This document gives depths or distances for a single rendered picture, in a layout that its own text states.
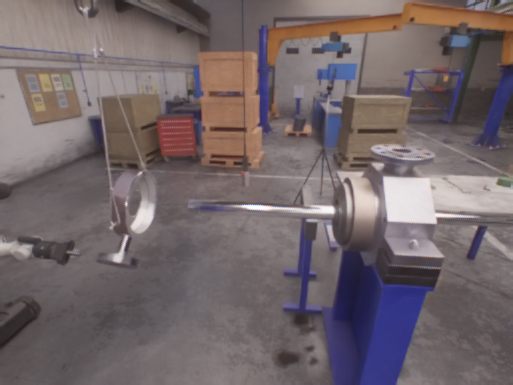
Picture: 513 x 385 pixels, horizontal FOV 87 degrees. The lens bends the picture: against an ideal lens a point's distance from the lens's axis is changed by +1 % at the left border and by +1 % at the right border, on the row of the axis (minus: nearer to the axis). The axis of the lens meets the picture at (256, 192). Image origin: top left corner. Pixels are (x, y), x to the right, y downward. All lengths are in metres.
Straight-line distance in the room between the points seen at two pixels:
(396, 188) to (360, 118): 4.33
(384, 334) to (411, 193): 0.64
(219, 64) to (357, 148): 3.03
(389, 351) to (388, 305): 0.28
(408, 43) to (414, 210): 14.15
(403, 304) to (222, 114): 4.69
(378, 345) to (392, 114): 4.76
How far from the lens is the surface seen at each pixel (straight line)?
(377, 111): 5.66
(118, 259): 1.44
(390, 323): 1.42
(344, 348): 2.20
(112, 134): 6.06
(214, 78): 5.45
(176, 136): 5.88
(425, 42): 15.50
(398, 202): 1.27
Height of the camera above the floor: 1.73
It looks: 24 degrees down
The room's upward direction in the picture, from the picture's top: straight up
